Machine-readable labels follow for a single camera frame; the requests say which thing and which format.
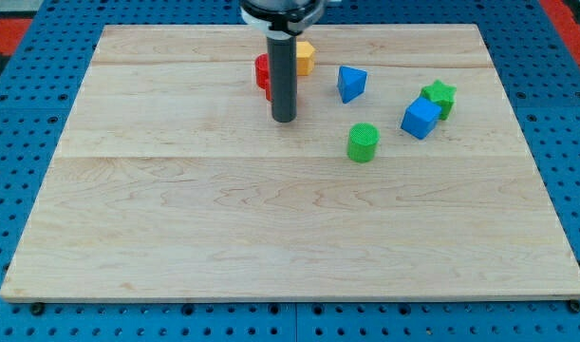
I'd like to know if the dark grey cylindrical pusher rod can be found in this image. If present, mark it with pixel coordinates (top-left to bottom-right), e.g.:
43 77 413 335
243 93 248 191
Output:
267 37 297 123

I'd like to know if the black white robot end flange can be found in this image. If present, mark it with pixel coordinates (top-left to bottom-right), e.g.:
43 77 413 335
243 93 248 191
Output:
239 0 327 40

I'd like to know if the yellow block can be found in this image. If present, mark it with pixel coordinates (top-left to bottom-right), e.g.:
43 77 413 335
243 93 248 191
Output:
296 41 316 76

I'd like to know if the red block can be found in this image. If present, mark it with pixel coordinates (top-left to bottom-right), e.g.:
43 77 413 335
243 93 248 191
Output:
254 53 271 101

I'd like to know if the blue triangular block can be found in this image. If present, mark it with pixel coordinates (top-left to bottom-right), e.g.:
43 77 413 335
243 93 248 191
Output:
337 66 367 104

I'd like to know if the green cylinder block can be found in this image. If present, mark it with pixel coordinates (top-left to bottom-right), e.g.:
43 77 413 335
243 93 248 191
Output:
346 123 380 162

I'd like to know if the blue cube block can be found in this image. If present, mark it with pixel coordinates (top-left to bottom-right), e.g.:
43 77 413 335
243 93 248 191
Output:
401 97 441 140

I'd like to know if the green star block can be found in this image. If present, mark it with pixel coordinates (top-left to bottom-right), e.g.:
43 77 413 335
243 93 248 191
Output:
421 80 457 121

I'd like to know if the light wooden board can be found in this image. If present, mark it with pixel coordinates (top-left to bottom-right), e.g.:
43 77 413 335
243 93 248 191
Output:
0 24 580 303

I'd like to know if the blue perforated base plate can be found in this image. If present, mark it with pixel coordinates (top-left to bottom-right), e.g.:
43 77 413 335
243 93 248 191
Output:
0 1 580 341

